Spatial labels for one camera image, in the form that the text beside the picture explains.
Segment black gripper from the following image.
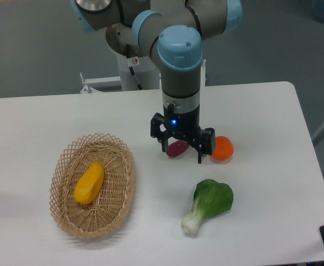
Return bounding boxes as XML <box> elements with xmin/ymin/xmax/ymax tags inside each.
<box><xmin>150</xmin><ymin>106</ymin><xmax>216</xmax><ymax>164</ymax></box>

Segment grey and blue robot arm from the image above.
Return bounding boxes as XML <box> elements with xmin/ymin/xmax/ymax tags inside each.
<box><xmin>71</xmin><ymin>1</ymin><xmax>243</xmax><ymax>161</ymax></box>

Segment yellow mango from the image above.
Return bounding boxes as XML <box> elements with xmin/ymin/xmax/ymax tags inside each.
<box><xmin>74</xmin><ymin>162</ymin><xmax>105</xmax><ymax>204</ymax></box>

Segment woven wicker basket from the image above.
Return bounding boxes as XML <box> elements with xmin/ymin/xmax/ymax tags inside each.
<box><xmin>49</xmin><ymin>133</ymin><xmax>135</xmax><ymax>239</ymax></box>

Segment purple sweet potato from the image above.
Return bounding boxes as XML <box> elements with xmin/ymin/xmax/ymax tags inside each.
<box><xmin>166</xmin><ymin>140</ymin><xmax>189</xmax><ymax>158</ymax></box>

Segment orange tangerine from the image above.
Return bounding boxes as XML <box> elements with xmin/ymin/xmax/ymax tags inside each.
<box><xmin>212</xmin><ymin>136</ymin><xmax>234</xmax><ymax>161</ymax></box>

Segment green bok choy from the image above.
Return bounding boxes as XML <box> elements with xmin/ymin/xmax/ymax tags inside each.
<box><xmin>181</xmin><ymin>179</ymin><xmax>234</xmax><ymax>236</ymax></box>

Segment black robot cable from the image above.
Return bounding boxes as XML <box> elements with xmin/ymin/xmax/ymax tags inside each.
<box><xmin>126</xmin><ymin>44</ymin><xmax>145</xmax><ymax>91</ymax></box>

